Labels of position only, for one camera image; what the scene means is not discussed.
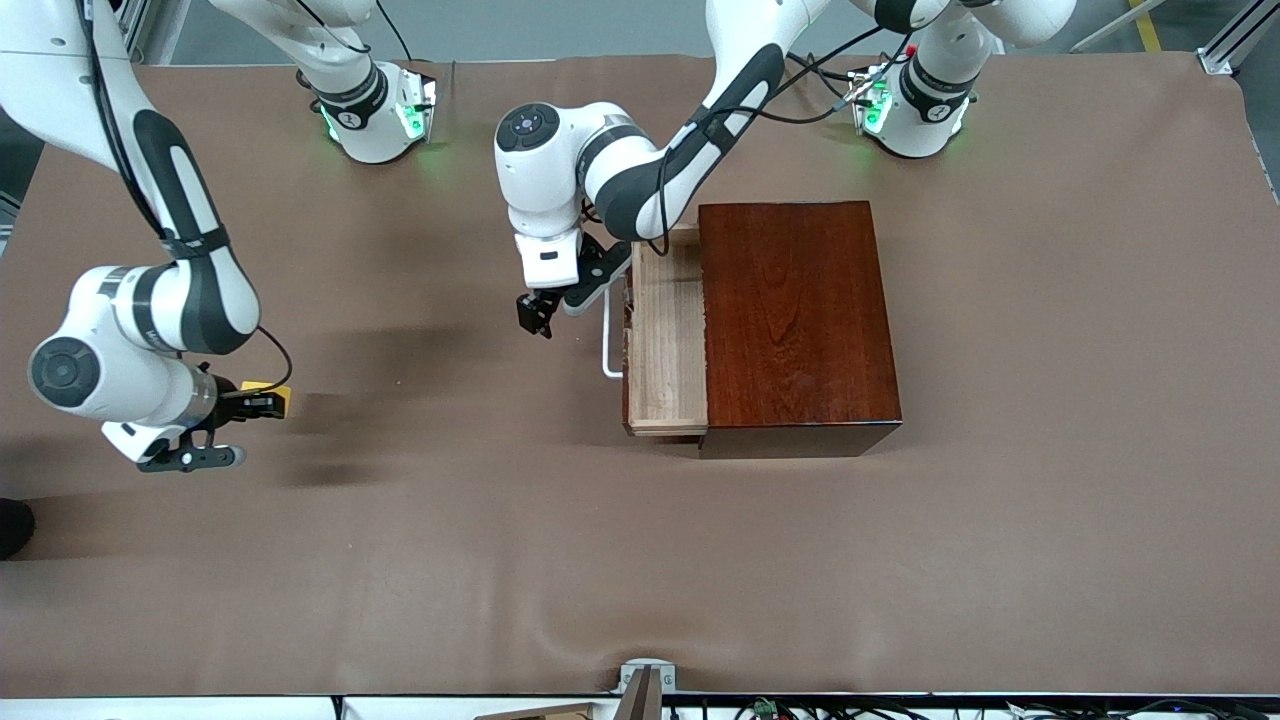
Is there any yellow block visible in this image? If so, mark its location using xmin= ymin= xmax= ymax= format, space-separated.
xmin=240 ymin=380 xmax=293 ymax=419

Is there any white drawer handle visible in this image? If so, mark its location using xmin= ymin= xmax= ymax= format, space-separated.
xmin=601 ymin=290 xmax=627 ymax=380

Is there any light wooden drawer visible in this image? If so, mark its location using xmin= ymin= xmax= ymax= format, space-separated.
xmin=622 ymin=228 xmax=709 ymax=438

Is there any brown table mat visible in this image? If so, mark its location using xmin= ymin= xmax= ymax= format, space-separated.
xmin=0 ymin=52 xmax=1280 ymax=698

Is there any dark brown wooden cabinet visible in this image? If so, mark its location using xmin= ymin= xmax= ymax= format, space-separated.
xmin=697 ymin=201 xmax=904 ymax=460

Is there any black round object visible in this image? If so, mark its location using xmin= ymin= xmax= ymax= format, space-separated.
xmin=0 ymin=498 xmax=36 ymax=561

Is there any light wooden board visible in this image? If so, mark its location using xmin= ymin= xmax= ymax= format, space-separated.
xmin=475 ymin=703 xmax=596 ymax=720

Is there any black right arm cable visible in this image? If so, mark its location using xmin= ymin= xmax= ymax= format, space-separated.
xmin=78 ymin=0 xmax=294 ymax=399

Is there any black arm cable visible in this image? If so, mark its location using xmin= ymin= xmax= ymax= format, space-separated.
xmin=580 ymin=25 xmax=916 ymax=259
xmin=78 ymin=0 xmax=294 ymax=399

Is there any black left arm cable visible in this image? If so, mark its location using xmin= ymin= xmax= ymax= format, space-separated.
xmin=580 ymin=25 xmax=916 ymax=259

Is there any black base cable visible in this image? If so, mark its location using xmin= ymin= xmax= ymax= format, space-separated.
xmin=375 ymin=0 xmax=416 ymax=63

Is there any grey metal bracket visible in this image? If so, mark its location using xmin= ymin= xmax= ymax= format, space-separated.
xmin=612 ymin=659 xmax=678 ymax=720

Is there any aluminium frame profile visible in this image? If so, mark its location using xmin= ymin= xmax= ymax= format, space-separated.
xmin=1195 ymin=0 xmax=1280 ymax=76
xmin=112 ymin=0 xmax=151 ymax=56

